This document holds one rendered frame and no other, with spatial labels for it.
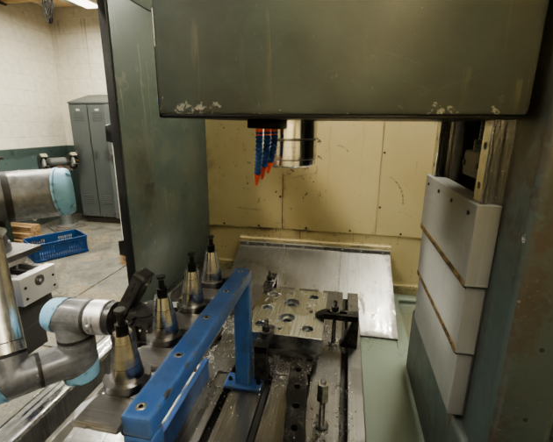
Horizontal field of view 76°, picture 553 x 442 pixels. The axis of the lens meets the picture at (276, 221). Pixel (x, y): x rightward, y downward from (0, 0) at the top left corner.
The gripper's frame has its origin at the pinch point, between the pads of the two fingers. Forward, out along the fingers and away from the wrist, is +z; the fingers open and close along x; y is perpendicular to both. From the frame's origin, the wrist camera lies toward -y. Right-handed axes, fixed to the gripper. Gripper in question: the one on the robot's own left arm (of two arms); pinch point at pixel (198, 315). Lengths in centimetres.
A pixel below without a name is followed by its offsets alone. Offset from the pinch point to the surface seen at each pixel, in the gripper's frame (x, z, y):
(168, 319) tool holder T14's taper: 12.3, 0.5, -6.0
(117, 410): 27.4, 0.9, -1.9
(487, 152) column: -17, 56, -30
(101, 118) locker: -428, -331, -63
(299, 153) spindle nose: -32.1, 17.1, -29.8
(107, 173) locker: -429, -335, 18
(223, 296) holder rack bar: -2.5, 4.6, -3.1
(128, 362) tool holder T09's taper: 23.3, 0.4, -5.9
